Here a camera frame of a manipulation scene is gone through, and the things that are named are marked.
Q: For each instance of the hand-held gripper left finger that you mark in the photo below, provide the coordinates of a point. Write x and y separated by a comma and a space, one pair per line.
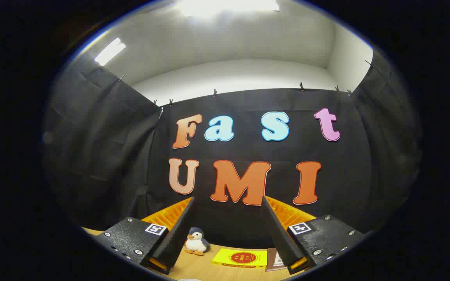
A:
178, 234

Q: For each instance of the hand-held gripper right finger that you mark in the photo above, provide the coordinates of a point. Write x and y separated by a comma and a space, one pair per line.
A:
277, 234

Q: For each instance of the penguin plush toy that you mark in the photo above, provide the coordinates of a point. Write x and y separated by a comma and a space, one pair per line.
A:
195, 244

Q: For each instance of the yellow book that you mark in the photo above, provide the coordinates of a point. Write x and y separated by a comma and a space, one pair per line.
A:
223, 258

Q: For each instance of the ceiling light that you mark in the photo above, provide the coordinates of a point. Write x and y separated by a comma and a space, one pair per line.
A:
229, 6
109, 51

